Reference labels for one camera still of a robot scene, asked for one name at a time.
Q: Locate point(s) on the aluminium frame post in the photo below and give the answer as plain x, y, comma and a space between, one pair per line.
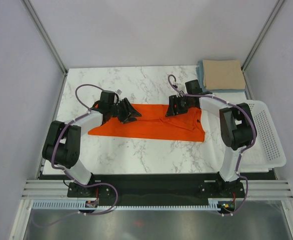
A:
44, 34
263, 32

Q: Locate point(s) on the folded blue t shirt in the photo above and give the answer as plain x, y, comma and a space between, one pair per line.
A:
202, 82

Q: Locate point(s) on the white plastic basket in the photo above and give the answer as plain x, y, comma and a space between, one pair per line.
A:
267, 152

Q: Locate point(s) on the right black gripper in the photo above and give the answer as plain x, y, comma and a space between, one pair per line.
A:
173, 100

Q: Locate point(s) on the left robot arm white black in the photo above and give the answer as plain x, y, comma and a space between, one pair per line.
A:
62, 145

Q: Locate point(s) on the folded beige t shirt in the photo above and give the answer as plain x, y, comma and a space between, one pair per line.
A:
222, 73

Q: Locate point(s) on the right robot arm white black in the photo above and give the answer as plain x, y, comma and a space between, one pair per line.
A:
237, 128

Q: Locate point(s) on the orange t shirt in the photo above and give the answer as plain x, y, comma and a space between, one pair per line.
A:
153, 124

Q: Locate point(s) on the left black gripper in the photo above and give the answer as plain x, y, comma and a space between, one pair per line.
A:
129, 112

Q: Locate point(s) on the left aluminium frame post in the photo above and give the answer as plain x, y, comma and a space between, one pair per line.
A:
44, 34

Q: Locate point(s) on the right aluminium frame post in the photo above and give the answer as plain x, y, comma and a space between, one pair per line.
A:
263, 32

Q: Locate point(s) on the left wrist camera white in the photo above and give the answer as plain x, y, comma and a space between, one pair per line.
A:
119, 92

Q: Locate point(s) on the white slotted cable duct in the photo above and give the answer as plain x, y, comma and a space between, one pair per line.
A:
86, 205

